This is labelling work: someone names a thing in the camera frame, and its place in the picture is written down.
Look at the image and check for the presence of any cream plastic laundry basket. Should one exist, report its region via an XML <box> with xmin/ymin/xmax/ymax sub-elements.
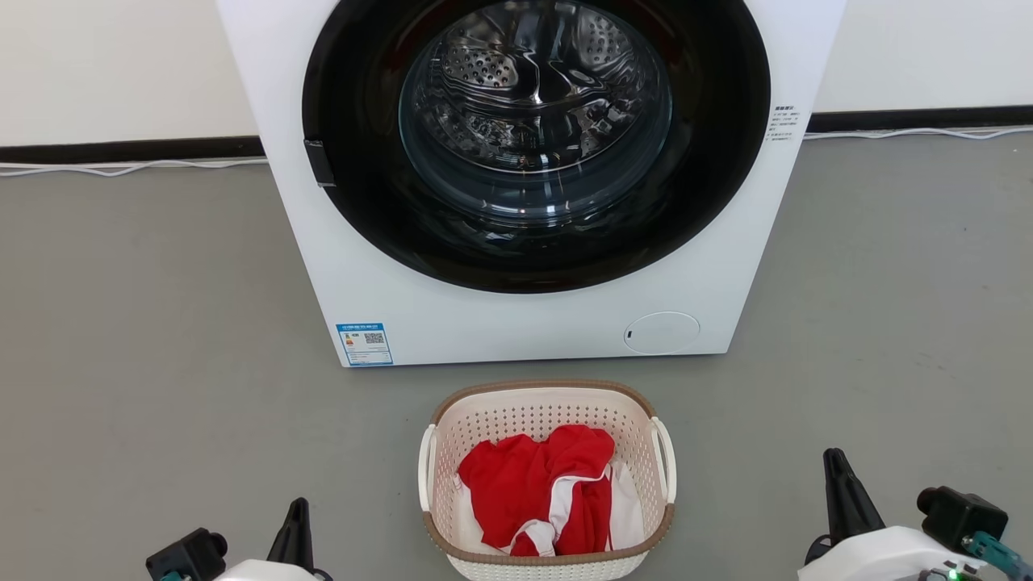
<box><xmin>417</xmin><ymin>379</ymin><xmax>677</xmax><ymax>581</ymax></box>

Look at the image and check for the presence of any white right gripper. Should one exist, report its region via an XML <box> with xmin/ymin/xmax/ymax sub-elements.
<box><xmin>797</xmin><ymin>449</ymin><xmax>989</xmax><ymax>581</ymax></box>

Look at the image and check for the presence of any white garment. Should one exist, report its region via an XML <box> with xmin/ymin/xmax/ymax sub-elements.
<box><xmin>452</xmin><ymin>460</ymin><xmax>645</xmax><ymax>556</ymax></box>

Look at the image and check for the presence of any black washer door handle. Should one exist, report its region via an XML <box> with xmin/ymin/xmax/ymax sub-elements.
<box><xmin>303</xmin><ymin>139</ymin><xmax>337</xmax><ymax>188</ymax></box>

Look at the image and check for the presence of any black round glass washer door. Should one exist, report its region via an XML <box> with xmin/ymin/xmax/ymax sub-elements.
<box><xmin>302</xmin><ymin>0</ymin><xmax>772</xmax><ymax>295</ymax></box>

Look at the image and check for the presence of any white floor cable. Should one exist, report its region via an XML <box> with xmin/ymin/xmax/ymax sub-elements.
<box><xmin>805</xmin><ymin>126</ymin><xmax>1033</xmax><ymax>140</ymax></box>
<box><xmin>0</xmin><ymin>157</ymin><xmax>269</xmax><ymax>178</ymax></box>

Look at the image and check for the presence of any steel perforated washer drum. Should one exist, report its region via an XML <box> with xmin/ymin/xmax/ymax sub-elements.
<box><xmin>399</xmin><ymin>0</ymin><xmax>673</xmax><ymax>227</ymax></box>

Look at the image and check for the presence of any round white filter cover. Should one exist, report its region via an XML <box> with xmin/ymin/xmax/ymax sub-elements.
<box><xmin>624</xmin><ymin>311</ymin><xmax>701</xmax><ymax>355</ymax></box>

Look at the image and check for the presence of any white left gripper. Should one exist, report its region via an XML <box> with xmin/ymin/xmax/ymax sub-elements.
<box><xmin>214</xmin><ymin>498</ymin><xmax>333</xmax><ymax>581</ymax></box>

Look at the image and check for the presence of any blue energy label sticker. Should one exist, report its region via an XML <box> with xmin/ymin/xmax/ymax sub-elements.
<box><xmin>336</xmin><ymin>323</ymin><xmax>394</xmax><ymax>367</ymax></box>

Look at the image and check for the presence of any red garment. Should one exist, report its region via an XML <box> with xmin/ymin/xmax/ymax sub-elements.
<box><xmin>457</xmin><ymin>425</ymin><xmax>616</xmax><ymax>558</ymax></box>

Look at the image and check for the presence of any white front-loading washing machine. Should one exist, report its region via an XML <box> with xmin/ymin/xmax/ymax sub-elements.
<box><xmin>215</xmin><ymin>0</ymin><xmax>848</xmax><ymax>368</ymax></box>

